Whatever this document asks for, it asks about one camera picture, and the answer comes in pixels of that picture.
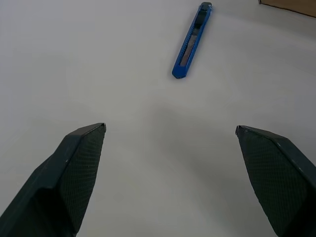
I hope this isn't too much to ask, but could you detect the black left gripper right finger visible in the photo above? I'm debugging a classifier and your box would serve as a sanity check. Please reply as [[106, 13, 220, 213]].
[[235, 125, 316, 237]]

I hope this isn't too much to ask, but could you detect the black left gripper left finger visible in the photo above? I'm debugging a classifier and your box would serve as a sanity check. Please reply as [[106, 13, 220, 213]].
[[0, 122, 107, 237]]

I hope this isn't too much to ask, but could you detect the blue utility knife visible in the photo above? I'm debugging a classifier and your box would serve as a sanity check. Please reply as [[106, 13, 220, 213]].
[[171, 1, 214, 79]]

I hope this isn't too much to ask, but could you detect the brown cardboard box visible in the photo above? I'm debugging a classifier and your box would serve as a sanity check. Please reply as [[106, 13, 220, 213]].
[[258, 0, 316, 18]]

